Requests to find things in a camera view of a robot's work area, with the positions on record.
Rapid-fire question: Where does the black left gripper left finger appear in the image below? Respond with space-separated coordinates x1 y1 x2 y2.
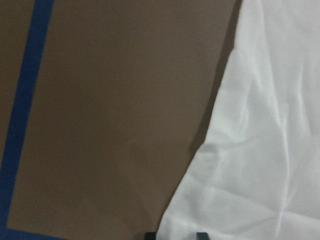
145 232 157 240

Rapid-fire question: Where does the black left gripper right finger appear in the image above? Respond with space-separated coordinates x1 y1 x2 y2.
196 232 208 240

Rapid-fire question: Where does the white long-sleeve printed shirt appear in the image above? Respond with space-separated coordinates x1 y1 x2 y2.
156 0 320 240

